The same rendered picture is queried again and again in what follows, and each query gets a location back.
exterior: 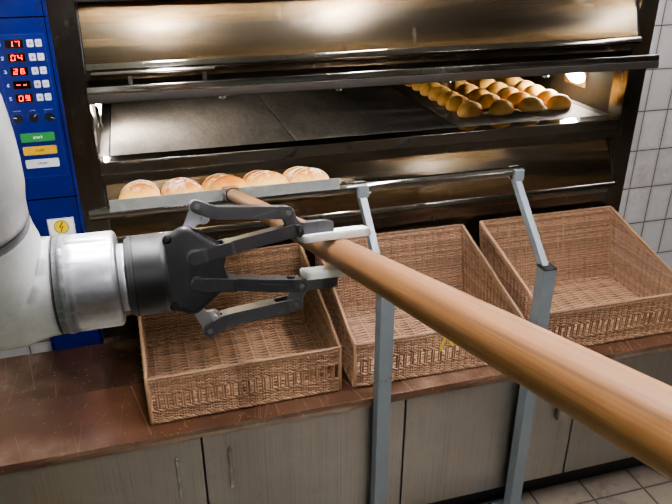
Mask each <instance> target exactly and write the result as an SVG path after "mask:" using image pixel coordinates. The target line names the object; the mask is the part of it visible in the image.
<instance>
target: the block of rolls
mask: <svg viewBox="0 0 672 504"><path fill-rule="evenodd" d="M405 86H408V87H412V89H413V90H414V91H420V94H421V95H422V96H428V98H429V100H431V101H437V103H438V105H440V106H445V107H446V109H447V110H448V111H457V115H458V116H459V117H463V118H471V117H477V116H480V115H481V113H482V109H489V113H490V115H493V116H506V115H510V114H512V113H513V111H514V107H518V109H519V111H520V112H523V113H536V112H541V111H542V110H543V108H544V105H546V106H547V108H548V109H550V110H566V109H569V108H570V107H571V106H572V101H571V99H570V98H569V97H568V96H566V95H564V94H558V93H557V92H556V91H555V90H552V89H546V90H545V88H544V87H542V86H540V85H537V84H534V83H533V82H531V81H529V80H523V79H522V78H521V77H512V78H496V79H481V80H465V81H451V83H450V84H448V85H446V84H444V82H434V83H419V84H405Z"/></svg>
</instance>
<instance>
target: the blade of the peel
mask: <svg viewBox="0 0 672 504"><path fill-rule="evenodd" d="M239 188H240V191H241V192H244V193H246V194H248V195H250V196H252V197H255V198H257V197H267V196H276V195H286V194H296V193H306V192H316V191H326V190H335V189H340V184H339V178H331V179H321V180H311V181H301V182H290V183H280V184H270V185H260V186H250V187H239ZM192 199H198V200H201V201H204V202H206V203H208V202H217V201H224V200H223V196H222V189H219V190H209V191H198V192H188V193H178V194H168V195H157V196H147V197H137V198H127V199H116V200H109V205H110V212H119V211H129V210H139V209H149V208H159V207H168V206H178V205H188V204H189V202H190V201H191V200H192Z"/></svg>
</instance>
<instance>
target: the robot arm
mask: <svg viewBox="0 0 672 504"><path fill-rule="evenodd" d="M210 219H216V220H255V219H282V221H283V223H284V224H281V225H277V226H274V227H270V228H266V229H262V230H258V231H254V232H251V233H247V234H243V235H239V236H235V237H231V238H225V239H221V240H217V241H216V240H214V239H213V238H211V237H209V236H207V235H205V234H204V233H202V232H200V231H198V230H196V229H195V227H196V226H197V225H199V224H207V223H208V222H209V220H210ZM371 234H372V232H371V229H370V228H369V227H366V226H364V225H356V226H348V227H340V228H334V225H333V221H331V220H327V219H318V220H309V221H299V220H298V219H297V217H296V215H295V212H294V209H293V208H292V207H289V206H287V205H212V204H209V203H206V202H204V201H201V200H198V199H192V200H191V201H190V202H189V211H188V213H187V216H186V219H185V222H184V225H180V226H178V227H176V228H175V229H173V230H171V231H169V232H163V233H153V234H144V235H134V236H126V239H123V242H122V243H121V244H118V241H117V237H116V235H115V233H114V232H113V231H100V232H90V233H80V234H70V235H66V234H60V235H58V236H45V237H40V234H39V232H38V230H37V229H36V227H35V225H34V224H33V222H32V219H31V217H30V215H29V211H28V207H27V202H26V195H25V179H24V174H23V169H22V164H21V159H20V155H19V150H18V146H17V143H16V139H15V135H14V132H13V128H12V125H11V122H10V119H9V116H8V113H7V110H6V107H5V104H4V101H3V98H2V95H1V93H0V352H1V351H7V350H13V349H17V348H21V347H26V346H30V345H32V344H35V343H37V342H39V341H41V340H44V339H47V338H50V337H53V336H58V335H62V334H68V333H69V334H76V333H78V332H83V331H90V330H97V329H103V328H109V327H116V326H123V325H124V324H125V323H126V311H131V312H132V314H133V315H136V317H137V316H144V315H152V314H159V313H167V312H174V311H181V312H185V313H187V314H194V315H195V317H196V318H197V320H198V321H199V323H200V324H201V326H202V328H203V332H204V334H205V336H207V337H213V336H215V335H216V334H218V333H219V332H221V331H223V330H224V329H226V328H227V327H230V326H234V325H239V324H243V323H247V322H251V321H256V320H260V319H264V318H269V317H273V316H277V315H281V314H286V313H290V312H294V311H298V310H300V309H301V308H302V300H303V297H304V294H305V293H306V292H307V291H309V290H316V289H325V288H333V287H335V286H337V285H338V277H341V276H348V275H346V274H345V273H343V272H341V271H340V270H338V269H337V268H335V267H333V266H332V265H325V266H316V267H307V268H301V269H299V270H300V275H301V276H300V277H299V276H298V275H295V276H280V275H237V274H230V273H226V271H225V268H224V264H225V257H227V256H231V255H234V254H236V253H238V252H242V251H246V250H250V249H253V248H257V247H261V246H265V245H269V244H272V243H276V242H280V241H284V240H287V239H291V238H295V237H297V239H298V240H299V241H301V242H302V243H304V244H305V243H313V242H321V241H329V240H337V239H345V238H353V237H361V236H369V235H371ZM237 291H255V292H289V294H288V295H284V296H280V297H276V298H271V299H267V300H262V301H258V302H254V303H249V304H245V305H240V306H236V307H232V308H227V309H224V310H221V311H218V310H216V309H210V310H206V309H204V308H205V307H206V306H207V305H208V304H209V303H210V302H211V301H212V300H213V299H215V298H216V297H217V296H218V295H219V294H220V293H221V292H237Z"/></svg>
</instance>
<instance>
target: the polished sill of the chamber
mask: <svg viewBox="0 0 672 504"><path fill-rule="evenodd" d="M619 120H620V119H619V118H616V117H614V116H611V115H601V116H589V117H577V118H565V119H553V120H541V121H529V122H517V123H505V124H493V125H480V126H468V127H456V128H444V129H432V130H420V131H408V132H396V133H384V134H372V135H360V136H348V137H336V138H324V139H312V140H300V141H288V142H276V143H264V144H252V145H239V146H227V147H215V148H203V149H191V150H179V151H167V152H155V153H143V154H131V155H119V156H107V157H100V159H99V165H100V172H101V175H111V174H122V173H133V172H144V171H156V170H167V169H178V168H189V167H200V166H212V165H223V164H234V163H245V162H256V161H268V160H279V159H290V158H301V157H312V156H323V155H335V154H346V153H357V152H368V151H379V150H391V149H402V148H413V147H424V146H435V145H447V144H458V143H469V142H480V141H491V140H503V139H514V138H525V137H536V136H547V135H559V134H570V133H581V132H592V131H603V130H614V129H618V125H619Z"/></svg>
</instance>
